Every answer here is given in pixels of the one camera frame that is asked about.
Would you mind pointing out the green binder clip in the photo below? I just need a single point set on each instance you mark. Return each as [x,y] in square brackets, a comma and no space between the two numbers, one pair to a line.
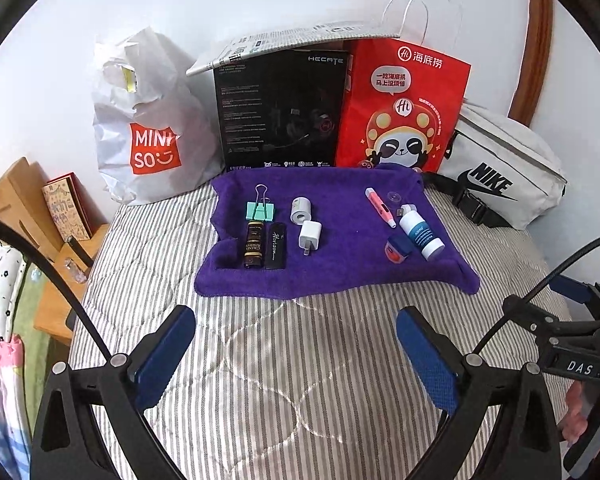
[261,208]

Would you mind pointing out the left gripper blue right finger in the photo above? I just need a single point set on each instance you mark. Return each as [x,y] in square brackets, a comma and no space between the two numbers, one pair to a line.
[436,361]

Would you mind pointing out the purple towel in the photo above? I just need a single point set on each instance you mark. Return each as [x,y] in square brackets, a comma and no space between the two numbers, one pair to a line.
[350,252]

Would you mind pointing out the white Nike bag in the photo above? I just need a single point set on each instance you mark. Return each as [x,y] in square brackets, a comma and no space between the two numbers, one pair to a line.
[498,171]

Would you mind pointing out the black gold tube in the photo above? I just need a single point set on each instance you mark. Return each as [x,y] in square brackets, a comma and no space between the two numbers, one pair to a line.
[253,257]

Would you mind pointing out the red panda paper bag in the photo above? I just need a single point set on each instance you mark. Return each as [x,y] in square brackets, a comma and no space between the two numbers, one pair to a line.
[401,101]

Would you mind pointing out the black headset box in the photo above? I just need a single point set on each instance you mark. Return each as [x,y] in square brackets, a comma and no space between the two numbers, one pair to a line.
[281,109]

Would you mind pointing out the wooden stand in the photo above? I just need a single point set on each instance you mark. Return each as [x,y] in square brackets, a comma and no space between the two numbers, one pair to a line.
[23,208]

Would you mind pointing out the pink pen device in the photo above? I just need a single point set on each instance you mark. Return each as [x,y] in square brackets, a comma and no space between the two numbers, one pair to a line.
[380,207]

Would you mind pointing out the patterned notebook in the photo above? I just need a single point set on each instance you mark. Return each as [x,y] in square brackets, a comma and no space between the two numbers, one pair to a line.
[64,203]

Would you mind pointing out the white charger plug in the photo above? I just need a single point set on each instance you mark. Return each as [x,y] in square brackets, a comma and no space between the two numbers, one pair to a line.
[309,237]

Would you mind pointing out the person right hand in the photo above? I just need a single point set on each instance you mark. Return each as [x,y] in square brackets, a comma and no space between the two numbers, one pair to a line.
[574,423]

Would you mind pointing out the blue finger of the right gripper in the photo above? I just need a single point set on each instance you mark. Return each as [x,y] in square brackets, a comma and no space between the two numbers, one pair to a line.
[548,327]
[578,292]

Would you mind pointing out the black lighter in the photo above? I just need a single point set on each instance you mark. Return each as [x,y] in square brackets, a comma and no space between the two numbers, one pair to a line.
[275,247]

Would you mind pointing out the white Miniso bag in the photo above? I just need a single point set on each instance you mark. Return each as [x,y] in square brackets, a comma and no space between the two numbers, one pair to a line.
[153,137]

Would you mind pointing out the white blue balm bottle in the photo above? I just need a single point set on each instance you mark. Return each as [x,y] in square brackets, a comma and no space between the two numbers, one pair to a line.
[421,235]

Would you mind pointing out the grey white adapter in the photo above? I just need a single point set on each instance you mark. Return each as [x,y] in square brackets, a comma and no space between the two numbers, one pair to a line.
[300,211]

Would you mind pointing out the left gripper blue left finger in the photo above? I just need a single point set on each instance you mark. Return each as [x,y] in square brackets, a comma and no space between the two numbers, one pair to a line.
[155,359]

